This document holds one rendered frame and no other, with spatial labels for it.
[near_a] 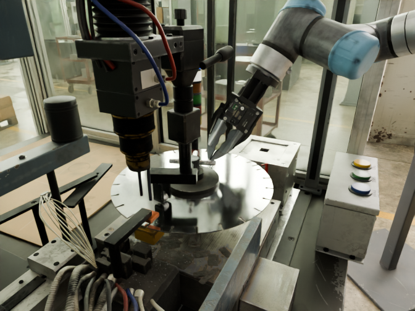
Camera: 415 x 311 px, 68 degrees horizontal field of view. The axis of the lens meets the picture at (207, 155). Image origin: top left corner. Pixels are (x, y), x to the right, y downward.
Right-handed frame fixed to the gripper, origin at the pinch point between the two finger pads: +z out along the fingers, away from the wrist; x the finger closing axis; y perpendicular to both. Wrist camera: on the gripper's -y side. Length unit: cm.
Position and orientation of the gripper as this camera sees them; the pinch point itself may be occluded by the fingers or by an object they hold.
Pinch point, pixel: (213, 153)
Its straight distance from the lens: 67.7
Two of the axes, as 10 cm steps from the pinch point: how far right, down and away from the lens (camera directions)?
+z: -5.1, 8.2, 2.5
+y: -1.1, 2.3, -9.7
